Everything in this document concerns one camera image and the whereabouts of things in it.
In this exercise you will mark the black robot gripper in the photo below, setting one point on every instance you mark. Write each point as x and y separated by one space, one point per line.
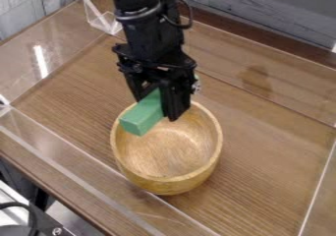
152 56

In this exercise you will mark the green rectangular block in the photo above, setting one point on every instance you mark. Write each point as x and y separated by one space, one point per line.
144 114

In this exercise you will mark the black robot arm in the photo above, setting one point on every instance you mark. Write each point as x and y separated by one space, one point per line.
152 59

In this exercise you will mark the brown wooden bowl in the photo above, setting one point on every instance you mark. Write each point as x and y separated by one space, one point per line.
172 159

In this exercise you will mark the clear acrylic tray wall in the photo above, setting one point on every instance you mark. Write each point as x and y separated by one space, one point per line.
272 187

